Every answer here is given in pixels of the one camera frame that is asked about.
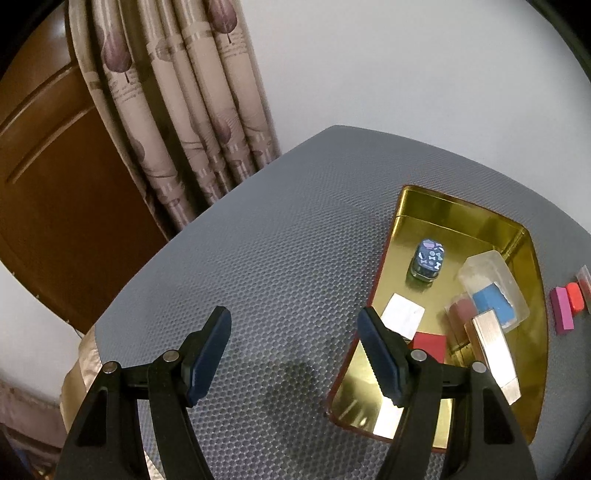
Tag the clear plastic box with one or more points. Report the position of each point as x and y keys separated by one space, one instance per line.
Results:
x=489 y=267

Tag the beige patterned curtain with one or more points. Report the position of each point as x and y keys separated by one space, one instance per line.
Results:
x=184 y=92

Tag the magenta block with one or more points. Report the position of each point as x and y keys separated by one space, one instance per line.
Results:
x=562 y=310

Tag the blue block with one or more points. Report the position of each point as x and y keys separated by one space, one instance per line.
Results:
x=494 y=302

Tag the white box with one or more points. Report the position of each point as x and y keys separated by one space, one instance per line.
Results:
x=401 y=314

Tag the brown folded cloth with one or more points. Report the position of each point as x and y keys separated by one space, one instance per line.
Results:
x=27 y=408

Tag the blue patterned small tin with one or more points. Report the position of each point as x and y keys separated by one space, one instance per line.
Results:
x=427 y=256

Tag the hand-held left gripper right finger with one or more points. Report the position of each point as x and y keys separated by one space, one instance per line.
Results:
x=384 y=357

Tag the brown wooden door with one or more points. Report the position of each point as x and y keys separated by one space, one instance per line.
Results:
x=55 y=207

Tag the rose gold box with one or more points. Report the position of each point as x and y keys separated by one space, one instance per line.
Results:
x=494 y=357

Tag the dark pink block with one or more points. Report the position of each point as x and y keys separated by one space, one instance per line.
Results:
x=459 y=314

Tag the small red block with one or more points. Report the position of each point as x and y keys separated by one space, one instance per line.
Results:
x=575 y=297

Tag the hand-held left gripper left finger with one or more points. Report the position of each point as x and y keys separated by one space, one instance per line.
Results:
x=210 y=357

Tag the gold tin box red outside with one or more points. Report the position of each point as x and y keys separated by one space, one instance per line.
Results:
x=461 y=217

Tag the golden satin cloth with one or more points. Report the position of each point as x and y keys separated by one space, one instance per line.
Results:
x=78 y=364

